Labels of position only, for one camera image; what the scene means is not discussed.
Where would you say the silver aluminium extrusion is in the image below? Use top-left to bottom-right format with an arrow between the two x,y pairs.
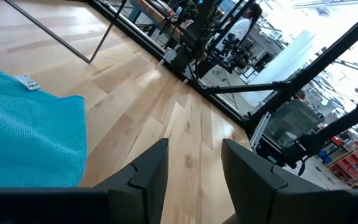
249,111 -> 272,151

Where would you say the rack with red bins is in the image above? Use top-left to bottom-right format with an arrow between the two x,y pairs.
328,136 -> 358,189

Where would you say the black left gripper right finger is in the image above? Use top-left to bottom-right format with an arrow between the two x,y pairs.
221,139 -> 351,224

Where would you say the background robot with green lights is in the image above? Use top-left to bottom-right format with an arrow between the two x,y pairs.
221,32 -> 256,74

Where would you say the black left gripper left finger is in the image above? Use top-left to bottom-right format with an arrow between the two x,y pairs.
93,138 -> 170,224

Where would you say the person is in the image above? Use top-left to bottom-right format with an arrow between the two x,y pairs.
216,2 -> 264,52

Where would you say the teal microfibre cloth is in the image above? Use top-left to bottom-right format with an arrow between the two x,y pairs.
0,61 -> 88,189

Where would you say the black metal rig frame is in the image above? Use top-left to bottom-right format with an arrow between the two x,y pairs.
87,0 -> 358,131

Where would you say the wooden background workbench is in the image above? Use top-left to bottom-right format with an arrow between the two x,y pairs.
128,0 -> 183,43

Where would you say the black mesh office chair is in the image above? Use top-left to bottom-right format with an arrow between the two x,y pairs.
264,99 -> 324,149

